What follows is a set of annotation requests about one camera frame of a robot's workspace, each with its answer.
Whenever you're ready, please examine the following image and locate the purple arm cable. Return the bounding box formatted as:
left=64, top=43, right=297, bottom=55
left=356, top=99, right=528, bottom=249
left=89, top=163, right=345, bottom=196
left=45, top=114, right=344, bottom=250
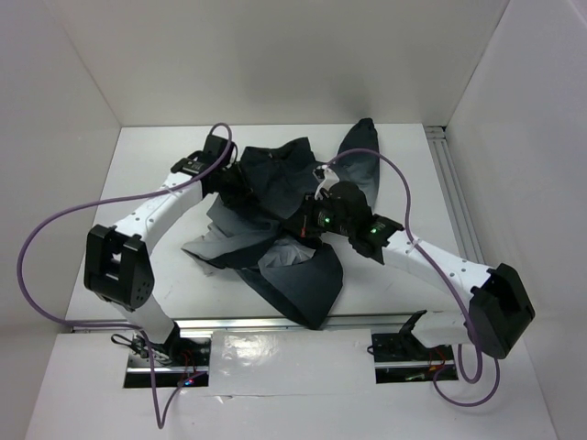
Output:
left=17, top=122, right=233, bottom=430
left=320, top=149, right=502, bottom=407

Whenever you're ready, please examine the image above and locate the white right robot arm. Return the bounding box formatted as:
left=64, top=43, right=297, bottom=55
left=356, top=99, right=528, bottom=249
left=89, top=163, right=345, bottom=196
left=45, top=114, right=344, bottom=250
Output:
left=301, top=181, right=536, bottom=359

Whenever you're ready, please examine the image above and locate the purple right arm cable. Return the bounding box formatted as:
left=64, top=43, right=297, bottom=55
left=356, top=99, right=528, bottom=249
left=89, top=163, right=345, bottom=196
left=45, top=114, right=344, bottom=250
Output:
left=320, top=149, right=502, bottom=407

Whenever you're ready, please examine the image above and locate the dark navy jacket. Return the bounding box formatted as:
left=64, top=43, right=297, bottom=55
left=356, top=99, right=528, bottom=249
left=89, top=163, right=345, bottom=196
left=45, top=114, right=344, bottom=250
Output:
left=181, top=117, right=382, bottom=330

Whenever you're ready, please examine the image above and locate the aluminium front rail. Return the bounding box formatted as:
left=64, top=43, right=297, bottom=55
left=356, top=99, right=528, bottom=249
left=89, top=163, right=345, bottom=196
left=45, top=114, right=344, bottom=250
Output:
left=175, top=313, right=415, bottom=332

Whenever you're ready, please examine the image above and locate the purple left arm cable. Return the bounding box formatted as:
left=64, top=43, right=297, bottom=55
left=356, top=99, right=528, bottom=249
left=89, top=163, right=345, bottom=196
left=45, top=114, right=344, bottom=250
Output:
left=17, top=122, right=233, bottom=430

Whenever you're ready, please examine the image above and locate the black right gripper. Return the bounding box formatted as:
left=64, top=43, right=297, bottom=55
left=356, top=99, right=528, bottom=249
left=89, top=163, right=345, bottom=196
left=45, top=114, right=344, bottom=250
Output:
left=282, top=192, right=353, bottom=237

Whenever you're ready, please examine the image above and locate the aluminium side rail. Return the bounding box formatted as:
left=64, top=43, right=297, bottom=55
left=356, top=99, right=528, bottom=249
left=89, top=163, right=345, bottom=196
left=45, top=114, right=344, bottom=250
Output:
left=424, top=126, right=484, bottom=263

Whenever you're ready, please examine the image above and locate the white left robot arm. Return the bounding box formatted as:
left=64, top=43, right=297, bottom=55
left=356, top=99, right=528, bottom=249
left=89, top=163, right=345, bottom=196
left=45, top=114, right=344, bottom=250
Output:
left=83, top=133, right=237, bottom=366

